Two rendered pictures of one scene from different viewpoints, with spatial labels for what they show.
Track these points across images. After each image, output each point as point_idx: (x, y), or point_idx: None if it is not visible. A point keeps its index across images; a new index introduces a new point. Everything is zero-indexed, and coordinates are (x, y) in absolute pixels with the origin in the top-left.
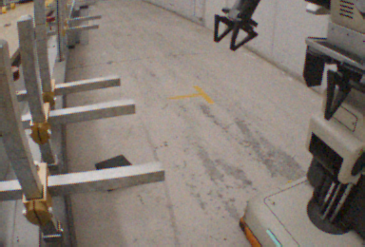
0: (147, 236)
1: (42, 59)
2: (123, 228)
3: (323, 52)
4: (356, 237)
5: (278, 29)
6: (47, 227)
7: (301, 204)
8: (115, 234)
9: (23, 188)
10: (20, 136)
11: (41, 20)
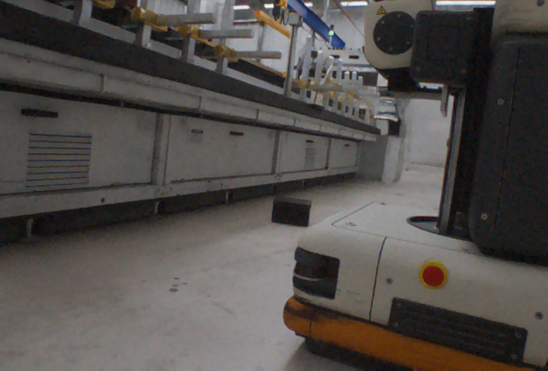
0: (259, 242)
1: (224, 21)
2: (246, 232)
3: None
4: (467, 245)
5: None
6: (139, 33)
7: (421, 214)
8: (233, 231)
9: (140, 1)
10: None
11: None
